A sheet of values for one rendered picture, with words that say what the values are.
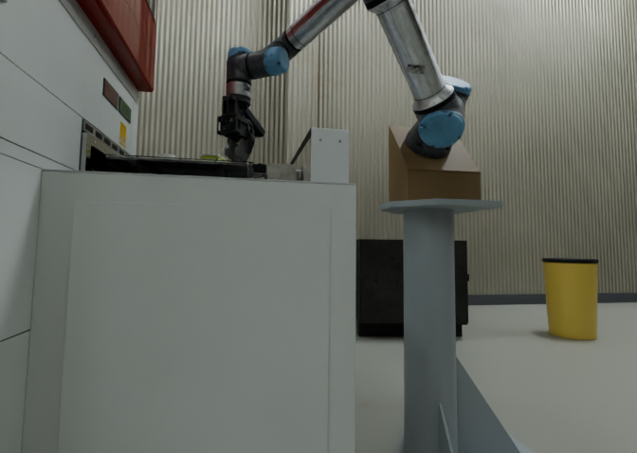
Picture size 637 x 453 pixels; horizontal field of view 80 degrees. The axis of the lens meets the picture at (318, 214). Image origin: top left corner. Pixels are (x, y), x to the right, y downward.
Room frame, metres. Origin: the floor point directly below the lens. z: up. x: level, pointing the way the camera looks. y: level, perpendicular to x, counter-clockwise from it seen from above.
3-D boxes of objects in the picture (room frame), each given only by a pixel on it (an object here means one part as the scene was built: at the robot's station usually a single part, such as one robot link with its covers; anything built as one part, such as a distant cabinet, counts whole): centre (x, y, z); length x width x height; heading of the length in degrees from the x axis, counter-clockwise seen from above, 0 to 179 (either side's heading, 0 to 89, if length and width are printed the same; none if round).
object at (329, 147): (1.15, 0.03, 0.89); 0.55 x 0.09 x 0.14; 11
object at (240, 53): (1.10, 0.24, 1.21); 0.09 x 0.08 x 0.11; 66
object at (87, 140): (1.09, 0.60, 0.89); 0.44 x 0.02 x 0.10; 11
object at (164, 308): (1.24, 0.31, 0.41); 0.96 x 0.64 x 0.82; 11
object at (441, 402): (1.26, -0.46, 0.41); 0.51 x 0.44 x 0.82; 101
